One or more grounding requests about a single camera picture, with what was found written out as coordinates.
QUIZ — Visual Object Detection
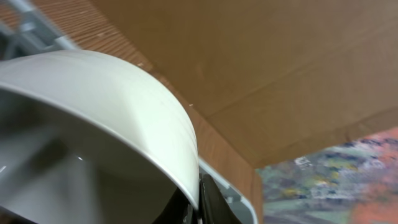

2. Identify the grey bowl with rice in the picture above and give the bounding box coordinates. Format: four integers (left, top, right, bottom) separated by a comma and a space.
1, 50, 200, 223

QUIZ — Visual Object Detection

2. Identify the grey dishwasher rack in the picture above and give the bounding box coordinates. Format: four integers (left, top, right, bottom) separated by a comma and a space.
1, 0, 79, 60

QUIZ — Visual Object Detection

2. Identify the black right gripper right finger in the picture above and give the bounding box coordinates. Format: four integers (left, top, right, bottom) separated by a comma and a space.
199, 174, 241, 224

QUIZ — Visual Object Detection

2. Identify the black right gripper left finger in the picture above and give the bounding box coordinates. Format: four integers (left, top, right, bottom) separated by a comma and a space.
152, 189, 193, 224

